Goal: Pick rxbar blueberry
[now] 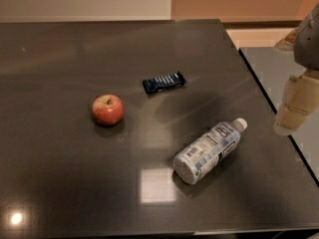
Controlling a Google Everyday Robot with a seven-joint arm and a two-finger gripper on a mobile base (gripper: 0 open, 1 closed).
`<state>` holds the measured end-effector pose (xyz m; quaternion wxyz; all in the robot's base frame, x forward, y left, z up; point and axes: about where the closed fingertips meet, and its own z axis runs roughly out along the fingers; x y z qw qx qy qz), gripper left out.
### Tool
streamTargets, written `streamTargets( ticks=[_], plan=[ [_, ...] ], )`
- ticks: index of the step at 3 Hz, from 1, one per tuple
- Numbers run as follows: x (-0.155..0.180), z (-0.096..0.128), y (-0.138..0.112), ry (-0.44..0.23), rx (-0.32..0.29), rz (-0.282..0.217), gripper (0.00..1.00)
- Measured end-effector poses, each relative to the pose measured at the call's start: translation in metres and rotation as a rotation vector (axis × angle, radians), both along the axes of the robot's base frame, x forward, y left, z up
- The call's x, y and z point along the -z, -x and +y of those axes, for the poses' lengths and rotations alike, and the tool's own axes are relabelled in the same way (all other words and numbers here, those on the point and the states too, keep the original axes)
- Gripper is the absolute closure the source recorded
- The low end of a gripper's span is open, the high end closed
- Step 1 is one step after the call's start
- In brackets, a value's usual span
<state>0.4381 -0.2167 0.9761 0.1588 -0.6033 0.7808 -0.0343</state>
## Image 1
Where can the dark blue snack bar wrapper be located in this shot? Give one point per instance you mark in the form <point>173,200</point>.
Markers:
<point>163,83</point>

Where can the clear labelled plastic bottle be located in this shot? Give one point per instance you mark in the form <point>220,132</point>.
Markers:
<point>197,159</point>

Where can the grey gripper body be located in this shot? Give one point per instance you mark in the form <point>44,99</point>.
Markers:
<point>308,44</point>

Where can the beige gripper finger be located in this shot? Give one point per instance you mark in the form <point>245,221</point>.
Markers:
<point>300,99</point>
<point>286,44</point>

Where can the red apple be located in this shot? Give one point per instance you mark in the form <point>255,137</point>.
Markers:
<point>108,110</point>

